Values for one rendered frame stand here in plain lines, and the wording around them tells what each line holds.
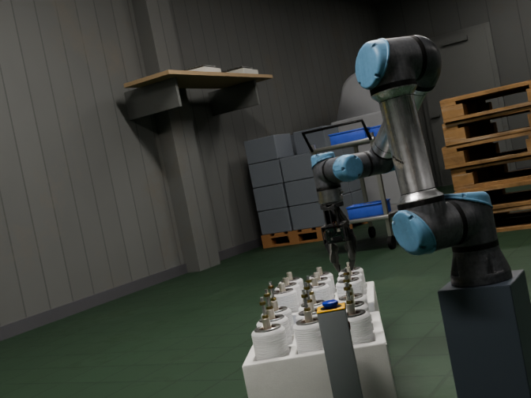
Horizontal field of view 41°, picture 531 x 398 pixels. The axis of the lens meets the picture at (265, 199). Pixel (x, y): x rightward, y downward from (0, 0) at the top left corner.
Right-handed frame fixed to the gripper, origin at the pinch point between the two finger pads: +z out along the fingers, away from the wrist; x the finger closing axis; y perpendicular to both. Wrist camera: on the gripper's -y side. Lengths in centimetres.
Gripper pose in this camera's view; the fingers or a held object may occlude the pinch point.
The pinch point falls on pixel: (345, 266)
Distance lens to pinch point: 218.3
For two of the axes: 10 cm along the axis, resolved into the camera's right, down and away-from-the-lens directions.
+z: 1.9, 9.8, 0.3
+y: -3.0, 0.9, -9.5
